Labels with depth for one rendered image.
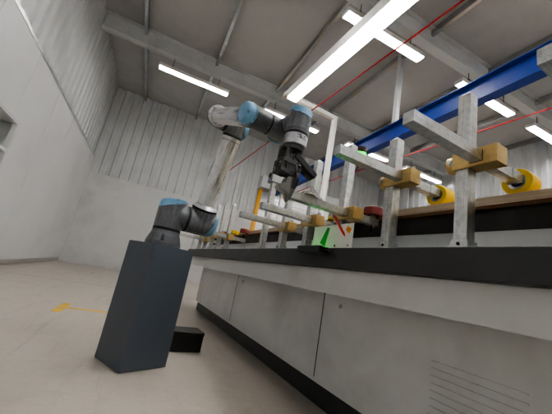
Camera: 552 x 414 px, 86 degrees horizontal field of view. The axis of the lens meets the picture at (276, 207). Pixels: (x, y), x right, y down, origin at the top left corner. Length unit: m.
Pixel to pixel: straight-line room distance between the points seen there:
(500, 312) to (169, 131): 9.39
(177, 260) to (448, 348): 1.26
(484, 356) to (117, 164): 9.02
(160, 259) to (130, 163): 7.84
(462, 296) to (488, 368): 0.27
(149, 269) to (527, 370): 1.44
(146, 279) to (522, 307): 1.42
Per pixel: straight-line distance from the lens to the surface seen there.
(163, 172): 9.29
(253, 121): 1.18
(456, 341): 1.14
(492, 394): 1.11
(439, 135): 0.81
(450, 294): 0.92
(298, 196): 1.09
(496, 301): 0.87
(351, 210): 1.20
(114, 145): 9.54
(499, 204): 1.10
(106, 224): 9.07
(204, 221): 1.75
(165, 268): 1.65
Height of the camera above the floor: 0.54
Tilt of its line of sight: 14 degrees up
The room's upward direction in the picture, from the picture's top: 11 degrees clockwise
